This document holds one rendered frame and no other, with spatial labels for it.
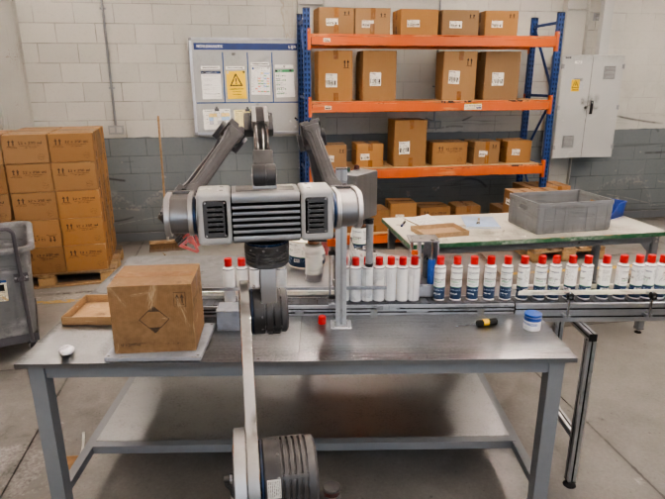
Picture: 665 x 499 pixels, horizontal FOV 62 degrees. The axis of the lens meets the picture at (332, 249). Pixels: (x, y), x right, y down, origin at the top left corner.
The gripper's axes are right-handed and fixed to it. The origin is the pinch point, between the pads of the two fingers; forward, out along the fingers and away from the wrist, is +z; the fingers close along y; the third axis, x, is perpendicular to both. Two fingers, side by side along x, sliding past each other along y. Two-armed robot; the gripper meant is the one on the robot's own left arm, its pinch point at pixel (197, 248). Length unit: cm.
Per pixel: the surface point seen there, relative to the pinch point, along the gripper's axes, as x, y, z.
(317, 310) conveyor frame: -18, 0, 56
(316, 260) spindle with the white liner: -30, 29, 48
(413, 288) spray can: -57, -4, 76
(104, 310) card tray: 56, 23, -2
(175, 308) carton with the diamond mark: 15.5, -27.4, 7.0
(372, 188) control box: -70, -7, 28
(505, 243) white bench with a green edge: -126, 106, 152
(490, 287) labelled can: -83, -10, 97
